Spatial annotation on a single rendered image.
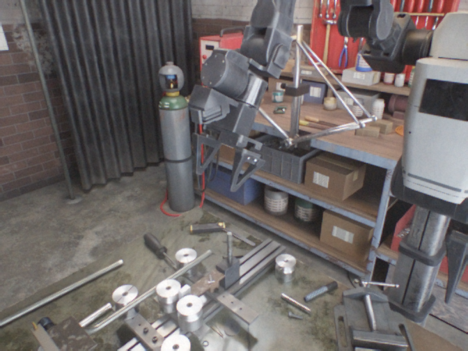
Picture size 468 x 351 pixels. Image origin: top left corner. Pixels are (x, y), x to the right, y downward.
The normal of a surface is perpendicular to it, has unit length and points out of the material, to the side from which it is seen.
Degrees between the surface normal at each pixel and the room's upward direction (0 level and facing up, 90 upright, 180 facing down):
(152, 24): 89
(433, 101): 90
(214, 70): 60
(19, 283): 0
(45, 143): 90
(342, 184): 91
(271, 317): 0
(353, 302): 0
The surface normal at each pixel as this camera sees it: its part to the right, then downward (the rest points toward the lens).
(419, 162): -0.73, 0.32
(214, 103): 0.69, 0.33
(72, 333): 0.00, -0.89
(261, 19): -0.67, -0.04
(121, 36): -0.07, 0.47
